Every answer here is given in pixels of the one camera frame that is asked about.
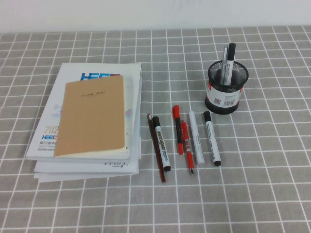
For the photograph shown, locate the dark brown pencil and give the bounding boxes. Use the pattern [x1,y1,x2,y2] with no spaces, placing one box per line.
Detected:
[146,113,168,183]

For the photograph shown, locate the white paper sheets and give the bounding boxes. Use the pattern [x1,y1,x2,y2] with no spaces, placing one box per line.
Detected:
[34,169,139,183]

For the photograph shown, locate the whiteboard marker with printed label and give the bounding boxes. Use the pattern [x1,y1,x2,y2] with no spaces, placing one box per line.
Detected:
[152,116,172,172]

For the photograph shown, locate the gray pen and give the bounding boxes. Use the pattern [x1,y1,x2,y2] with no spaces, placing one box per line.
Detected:
[220,44,229,84]

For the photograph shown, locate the gray grid tablecloth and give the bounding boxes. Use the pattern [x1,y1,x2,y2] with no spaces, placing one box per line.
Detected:
[0,25,311,233]

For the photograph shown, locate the red gel pen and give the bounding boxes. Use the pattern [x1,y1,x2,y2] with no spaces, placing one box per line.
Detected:
[180,120,195,177]

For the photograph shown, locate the tan kraft notebook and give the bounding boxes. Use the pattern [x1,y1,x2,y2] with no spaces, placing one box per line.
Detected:
[53,74,126,158]

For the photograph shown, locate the black mesh pen holder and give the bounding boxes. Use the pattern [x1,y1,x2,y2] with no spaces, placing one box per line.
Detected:
[204,60,250,115]

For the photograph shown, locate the white HEEC magazine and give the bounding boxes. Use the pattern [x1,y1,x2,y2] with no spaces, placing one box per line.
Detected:
[25,62,143,165]

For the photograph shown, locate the slim black-capped white marker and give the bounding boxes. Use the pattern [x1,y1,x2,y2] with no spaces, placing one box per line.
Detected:
[223,42,237,85]

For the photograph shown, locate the white marker with black caps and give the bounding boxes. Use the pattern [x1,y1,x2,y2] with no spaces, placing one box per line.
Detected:
[203,111,222,167]

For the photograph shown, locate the red and black double-ended marker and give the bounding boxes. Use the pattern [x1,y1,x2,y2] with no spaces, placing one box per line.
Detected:
[172,104,183,155]

